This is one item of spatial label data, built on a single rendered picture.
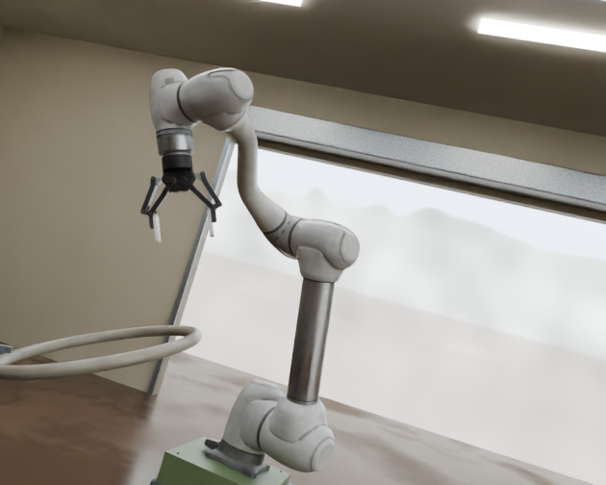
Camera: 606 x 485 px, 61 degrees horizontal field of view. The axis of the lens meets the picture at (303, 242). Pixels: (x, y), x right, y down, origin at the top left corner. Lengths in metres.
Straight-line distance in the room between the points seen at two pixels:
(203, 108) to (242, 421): 1.00
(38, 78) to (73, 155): 1.27
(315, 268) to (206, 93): 0.59
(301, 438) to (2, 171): 6.69
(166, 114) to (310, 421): 0.95
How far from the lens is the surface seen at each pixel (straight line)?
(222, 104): 1.22
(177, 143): 1.32
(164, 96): 1.33
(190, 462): 1.69
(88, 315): 6.71
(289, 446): 1.62
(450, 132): 6.08
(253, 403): 1.74
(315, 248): 1.49
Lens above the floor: 1.42
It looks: 7 degrees up
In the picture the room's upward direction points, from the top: 16 degrees clockwise
